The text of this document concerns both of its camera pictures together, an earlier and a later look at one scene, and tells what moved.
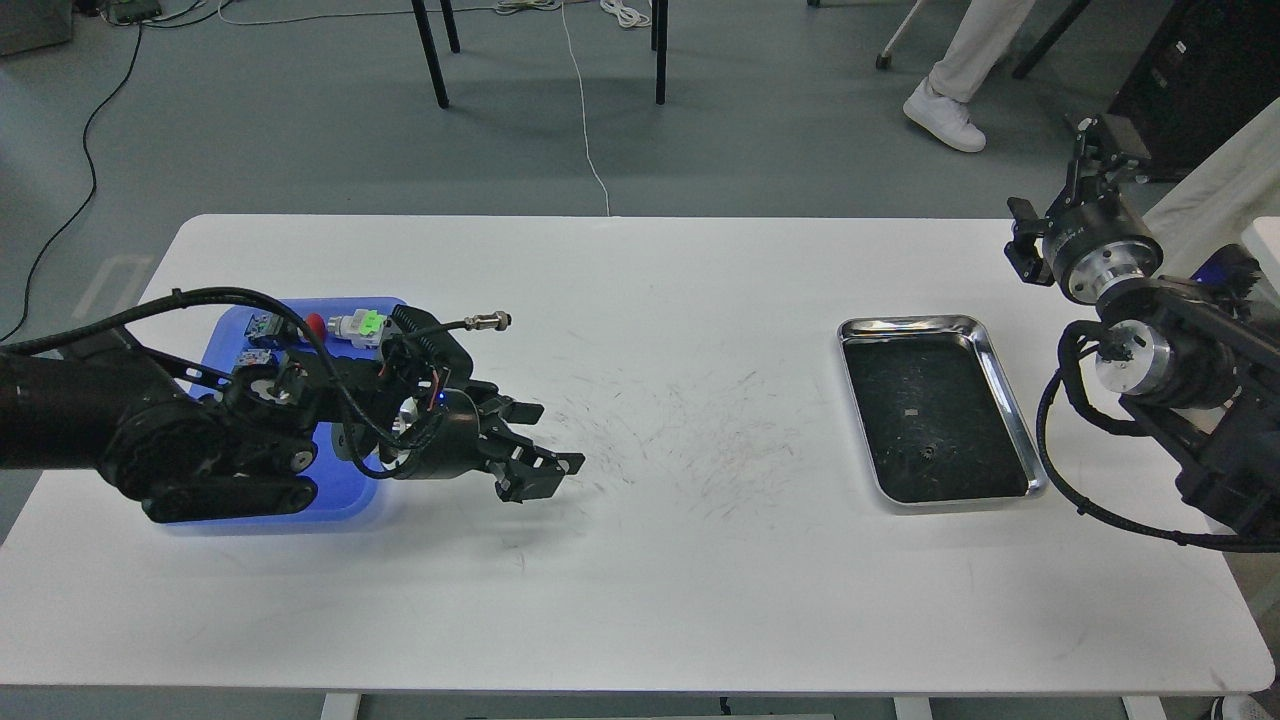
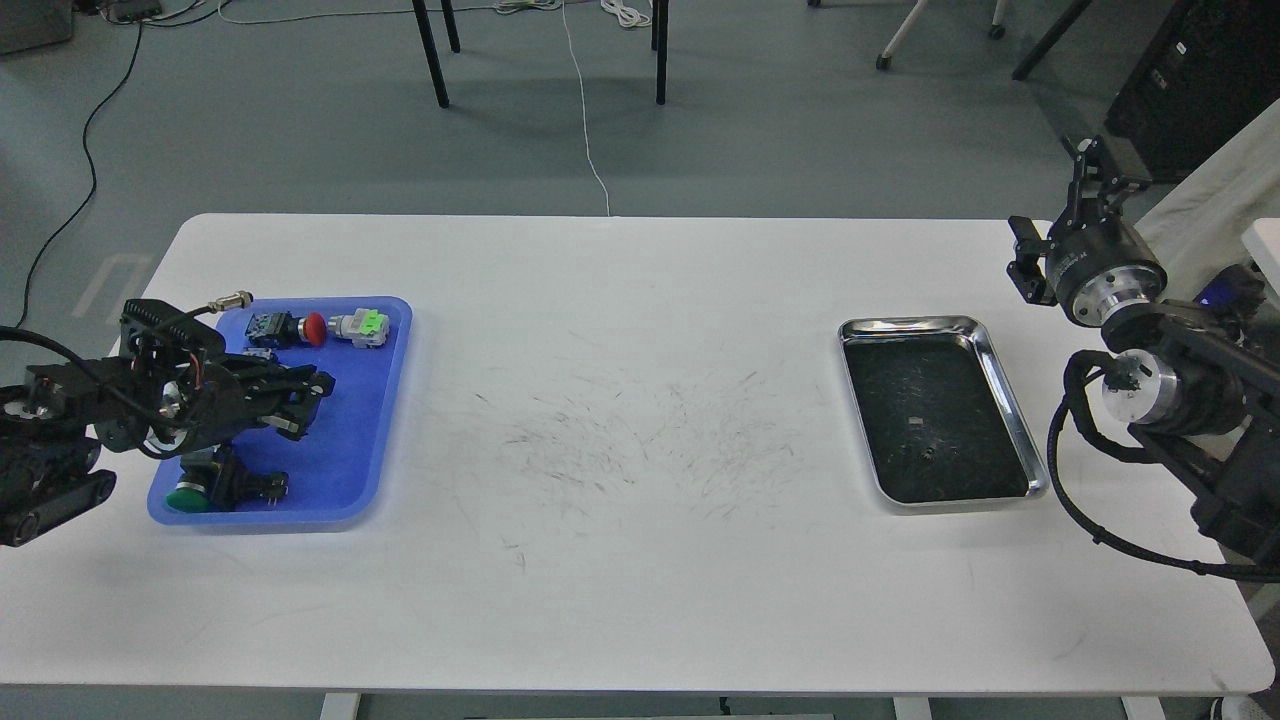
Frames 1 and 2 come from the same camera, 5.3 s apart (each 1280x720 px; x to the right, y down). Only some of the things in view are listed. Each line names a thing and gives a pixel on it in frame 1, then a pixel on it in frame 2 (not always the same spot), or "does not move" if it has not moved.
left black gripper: x=441 y=435 → x=206 y=403
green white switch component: x=363 y=327 does not move
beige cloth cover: x=1206 y=208 does not move
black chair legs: x=659 y=33 does not move
